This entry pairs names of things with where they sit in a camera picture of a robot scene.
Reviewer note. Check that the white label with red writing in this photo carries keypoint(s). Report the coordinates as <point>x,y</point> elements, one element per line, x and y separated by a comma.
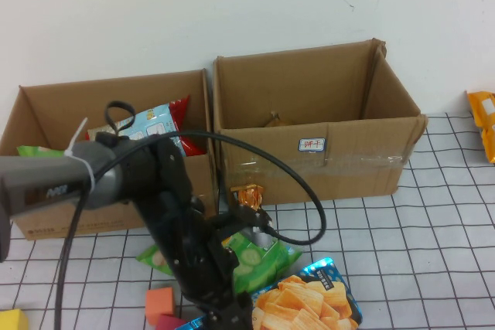
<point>311,144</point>

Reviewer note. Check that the yellow foam block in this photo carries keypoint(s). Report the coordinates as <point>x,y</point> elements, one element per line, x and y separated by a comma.
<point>13,320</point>

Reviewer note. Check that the green snack bag with barcode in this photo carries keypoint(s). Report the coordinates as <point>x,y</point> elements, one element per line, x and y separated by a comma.
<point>29,151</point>

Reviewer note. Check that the taped cardboard box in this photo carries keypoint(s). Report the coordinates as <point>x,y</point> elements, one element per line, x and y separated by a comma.
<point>348,175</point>

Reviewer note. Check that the green Lay's cucumber chips bag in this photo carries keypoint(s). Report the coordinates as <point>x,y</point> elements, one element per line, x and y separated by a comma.
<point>270,262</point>

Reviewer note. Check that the blue bag of orange crisps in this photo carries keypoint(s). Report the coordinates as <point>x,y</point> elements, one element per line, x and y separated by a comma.
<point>309,303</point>

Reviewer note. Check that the small gold and black snack packet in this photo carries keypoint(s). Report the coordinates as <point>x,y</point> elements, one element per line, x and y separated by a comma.
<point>249,196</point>

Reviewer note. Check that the red snack bag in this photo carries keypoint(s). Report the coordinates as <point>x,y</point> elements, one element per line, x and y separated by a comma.
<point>191,146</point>

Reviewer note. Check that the white grid pattern tablecloth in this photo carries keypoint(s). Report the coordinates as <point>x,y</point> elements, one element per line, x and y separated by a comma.
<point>386,268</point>

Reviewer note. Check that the red foam cube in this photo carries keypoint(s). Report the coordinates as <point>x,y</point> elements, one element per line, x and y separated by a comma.
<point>168,323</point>

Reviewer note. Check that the orange yellow snack bag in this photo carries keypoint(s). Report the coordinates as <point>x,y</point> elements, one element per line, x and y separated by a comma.
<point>483,121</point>

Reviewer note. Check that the light blue white snack bag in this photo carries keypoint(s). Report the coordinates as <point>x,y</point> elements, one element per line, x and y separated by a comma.
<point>154,123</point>

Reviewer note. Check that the brown snack packet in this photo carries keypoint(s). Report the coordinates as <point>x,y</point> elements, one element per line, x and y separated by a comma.
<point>278,121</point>

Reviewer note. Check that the cardboard box with F2 print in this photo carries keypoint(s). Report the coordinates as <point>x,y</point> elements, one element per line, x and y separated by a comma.
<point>38,113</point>

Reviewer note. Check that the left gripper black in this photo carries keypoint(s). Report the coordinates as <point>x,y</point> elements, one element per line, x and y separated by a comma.
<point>205,268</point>

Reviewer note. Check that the orange foam cube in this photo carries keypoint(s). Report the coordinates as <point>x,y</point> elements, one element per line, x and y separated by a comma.
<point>158,305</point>

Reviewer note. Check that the white zip tie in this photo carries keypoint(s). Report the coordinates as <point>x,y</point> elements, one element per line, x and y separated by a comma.
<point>83,167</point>

